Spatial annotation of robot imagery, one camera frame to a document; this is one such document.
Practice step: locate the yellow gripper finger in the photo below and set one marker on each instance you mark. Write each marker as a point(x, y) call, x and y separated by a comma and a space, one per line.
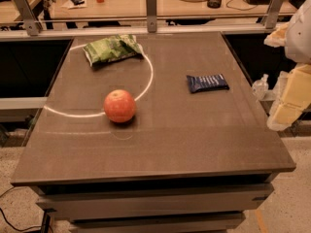
point(294, 97)
point(278, 37)

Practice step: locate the red apple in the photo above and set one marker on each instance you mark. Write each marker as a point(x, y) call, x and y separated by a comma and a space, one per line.
point(119, 106)

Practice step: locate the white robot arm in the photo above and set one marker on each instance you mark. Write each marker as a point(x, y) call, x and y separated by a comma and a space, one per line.
point(298, 35)

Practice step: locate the clear plastic bottle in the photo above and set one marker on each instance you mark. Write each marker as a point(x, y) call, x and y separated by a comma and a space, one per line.
point(260, 87)

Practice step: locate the black mesh pen cup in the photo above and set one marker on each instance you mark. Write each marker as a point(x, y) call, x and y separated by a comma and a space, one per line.
point(214, 4)

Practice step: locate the dark blue snack packet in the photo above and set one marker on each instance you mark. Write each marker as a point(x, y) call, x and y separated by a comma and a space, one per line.
point(207, 83)

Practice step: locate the grey table with drawers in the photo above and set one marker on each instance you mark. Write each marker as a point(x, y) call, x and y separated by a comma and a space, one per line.
point(185, 163)

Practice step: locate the metal railing with posts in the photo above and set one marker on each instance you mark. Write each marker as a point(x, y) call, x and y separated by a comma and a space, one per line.
point(276, 8)

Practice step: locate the green chip bag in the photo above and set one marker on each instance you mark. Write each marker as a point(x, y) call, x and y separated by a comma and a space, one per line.
point(111, 49)

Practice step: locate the wooden background desk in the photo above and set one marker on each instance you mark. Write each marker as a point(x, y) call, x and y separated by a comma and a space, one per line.
point(120, 9)

